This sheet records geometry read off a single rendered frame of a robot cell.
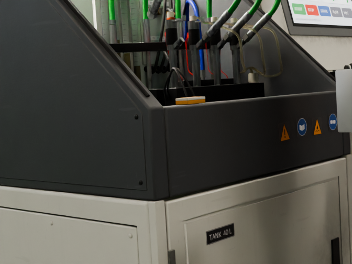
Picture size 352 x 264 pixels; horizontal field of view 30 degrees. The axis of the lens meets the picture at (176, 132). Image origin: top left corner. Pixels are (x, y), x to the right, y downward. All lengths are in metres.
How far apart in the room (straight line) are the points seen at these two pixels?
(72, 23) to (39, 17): 0.10
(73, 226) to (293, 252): 0.49
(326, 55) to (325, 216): 0.64
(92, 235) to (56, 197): 0.12
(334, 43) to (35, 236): 1.16
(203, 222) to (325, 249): 0.45
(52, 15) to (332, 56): 1.06
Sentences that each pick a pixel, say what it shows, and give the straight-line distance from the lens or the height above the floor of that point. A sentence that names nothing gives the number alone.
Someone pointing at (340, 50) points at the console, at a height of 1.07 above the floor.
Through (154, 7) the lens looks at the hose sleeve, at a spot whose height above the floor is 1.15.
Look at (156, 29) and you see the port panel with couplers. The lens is 1.91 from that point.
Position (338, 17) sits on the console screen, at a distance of 2.20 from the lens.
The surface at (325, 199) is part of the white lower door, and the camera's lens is 1.58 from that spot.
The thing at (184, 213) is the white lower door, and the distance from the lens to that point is 1.18.
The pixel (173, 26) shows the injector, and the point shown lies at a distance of 1.53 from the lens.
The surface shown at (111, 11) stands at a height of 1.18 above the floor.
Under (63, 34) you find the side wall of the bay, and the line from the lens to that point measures 1.27.
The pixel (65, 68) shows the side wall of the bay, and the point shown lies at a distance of 1.27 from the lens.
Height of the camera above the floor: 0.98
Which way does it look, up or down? 4 degrees down
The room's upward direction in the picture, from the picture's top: 3 degrees counter-clockwise
